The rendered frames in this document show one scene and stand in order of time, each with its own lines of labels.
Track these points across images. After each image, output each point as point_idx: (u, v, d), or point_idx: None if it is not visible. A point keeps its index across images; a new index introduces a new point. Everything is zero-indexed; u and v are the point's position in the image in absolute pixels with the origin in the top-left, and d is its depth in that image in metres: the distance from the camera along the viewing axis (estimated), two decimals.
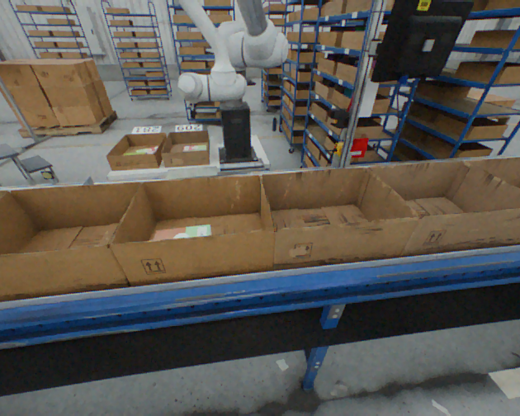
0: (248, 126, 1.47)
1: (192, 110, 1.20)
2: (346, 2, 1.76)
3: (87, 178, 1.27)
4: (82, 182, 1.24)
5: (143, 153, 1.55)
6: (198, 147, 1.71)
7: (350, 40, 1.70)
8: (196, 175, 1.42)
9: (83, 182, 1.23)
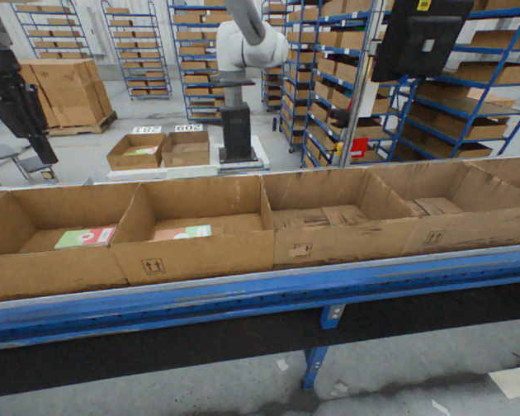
0: (248, 126, 1.47)
1: None
2: (346, 2, 1.76)
3: (87, 178, 1.27)
4: (83, 182, 1.24)
5: (143, 153, 1.55)
6: (77, 237, 0.77)
7: (350, 40, 1.70)
8: (196, 175, 1.42)
9: (83, 182, 1.23)
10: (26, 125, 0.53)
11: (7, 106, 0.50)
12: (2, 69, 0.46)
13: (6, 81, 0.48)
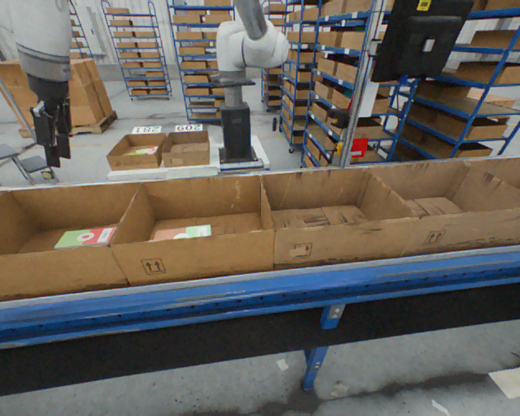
0: (248, 126, 1.47)
1: (35, 111, 0.56)
2: (346, 2, 1.76)
3: None
4: None
5: (143, 153, 1.55)
6: (77, 237, 0.77)
7: (350, 40, 1.70)
8: (196, 175, 1.42)
9: None
10: (50, 135, 0.62)
11: None
12: (58, 96, 0.58)
13: (54, 101, 0.60)
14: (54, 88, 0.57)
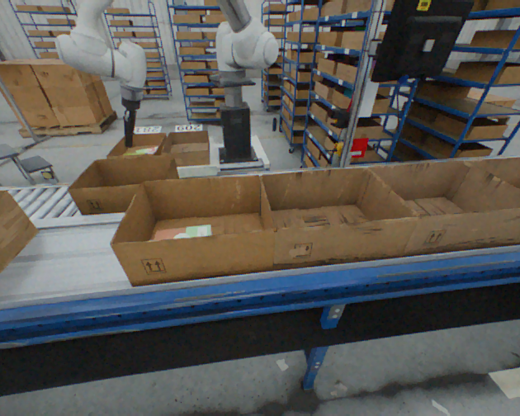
0: (248, 126, 1.47)
1: (126, 118, 1.05)
2: (346, 2, 1.76)
3: None
4: None
5: (143, 153, 1.55)
6: None
7: (350, 40, 1.70)
8: (196, 175, 1.42)
9: None
10: (130, 130, 1.12)
11: None
12: (135, 108, 1.06)
13: (132, 111, 1.08)
14: (134, 104, 1.05)
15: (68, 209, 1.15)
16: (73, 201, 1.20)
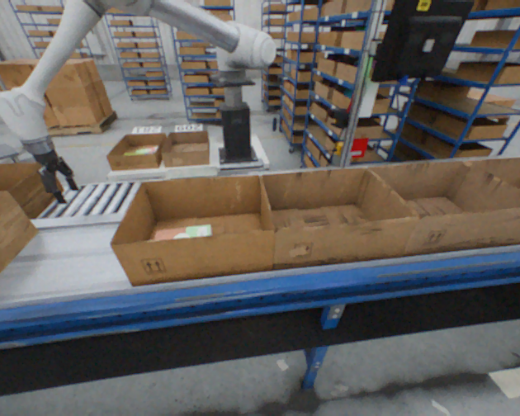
0: (248, 126, 1.47)
1: (40, 171, 0.93)
2: (346, 2, 1.76)
3: (92, 188, 1.31)
4: (88, 192, 1.27)
5: (143, 153, 1.55)
6: None
7: (350, 40, 1.70)
8: (196, 175, 1.42)
9: (89, 193, 1.27)
10: (53, 184, 0.98)
11: (48, 175, 0.98)
12: (51, 160, 0.95)
13: (51, 163, 0.98)
14: (47, 157, 0.94)
15: None
16: None
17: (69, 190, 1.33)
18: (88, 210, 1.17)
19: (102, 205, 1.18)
